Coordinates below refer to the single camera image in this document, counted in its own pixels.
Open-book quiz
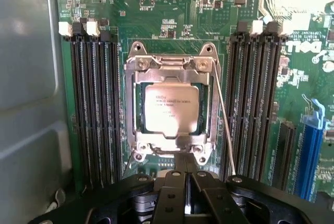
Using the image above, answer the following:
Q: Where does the black short expansion slot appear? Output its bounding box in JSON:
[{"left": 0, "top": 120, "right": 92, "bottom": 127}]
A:
[{"left": 271, "top": 120, "right": 297, "bottom": 191}]

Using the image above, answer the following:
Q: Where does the blue long expansion slot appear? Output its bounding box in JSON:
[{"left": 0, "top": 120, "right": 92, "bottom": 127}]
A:
[{"left": 294, "top": 93, "right": 327, "bottom": 202}]

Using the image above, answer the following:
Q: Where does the silver CPU socket cover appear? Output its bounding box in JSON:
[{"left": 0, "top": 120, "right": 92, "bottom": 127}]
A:
[{"left": 132, "top": 62, "right": 213, "bottom": 153}]

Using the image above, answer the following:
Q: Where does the green Dell motherboard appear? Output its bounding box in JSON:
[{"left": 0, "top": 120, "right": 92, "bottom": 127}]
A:
[{"left": 53, "top": 0, "right": 334, "bottom": 204}]

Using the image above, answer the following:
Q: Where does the grey metal PC case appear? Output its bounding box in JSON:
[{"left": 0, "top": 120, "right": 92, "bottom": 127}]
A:
[{"left": 0, "top": 0, "right": 87, "bottom": 224}]

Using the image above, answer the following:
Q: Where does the thin wire CPU locking lever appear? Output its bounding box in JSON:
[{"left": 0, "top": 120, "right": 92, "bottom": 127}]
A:
[
  {"left": 211, "top": 59, "right": 237, "bottom": 176},
  {"left": 122, "top": 153, "right": 135, "bottom": 179}
]

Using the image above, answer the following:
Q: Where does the metal CPU socket frame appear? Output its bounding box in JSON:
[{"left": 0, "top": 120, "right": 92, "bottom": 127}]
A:
[{"left": 124, "top": 40, "right": 222, "bottom": 167}]

